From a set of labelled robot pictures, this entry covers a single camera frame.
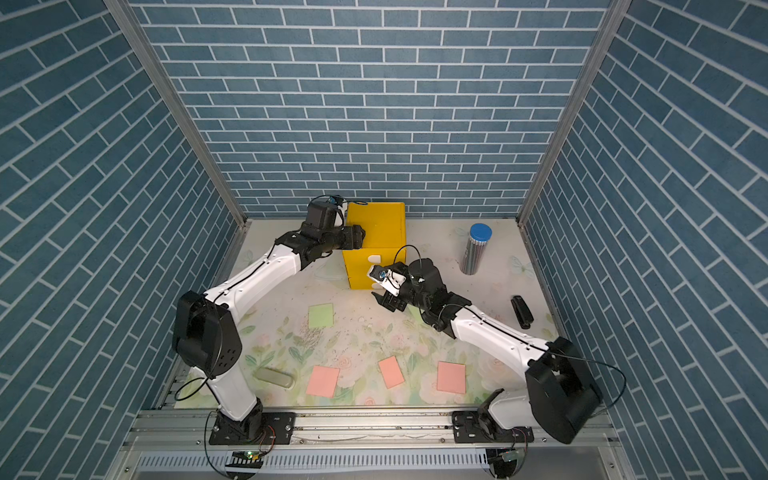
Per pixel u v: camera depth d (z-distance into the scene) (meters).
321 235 0.67
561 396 0.42
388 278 0.67
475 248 0.93
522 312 0.92
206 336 0.46
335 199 0.77
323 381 0.82
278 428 0.74
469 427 0.74
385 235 0.87
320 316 0.95
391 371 0.83
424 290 0.62
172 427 0.76
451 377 0.83
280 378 0.79
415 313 0.93
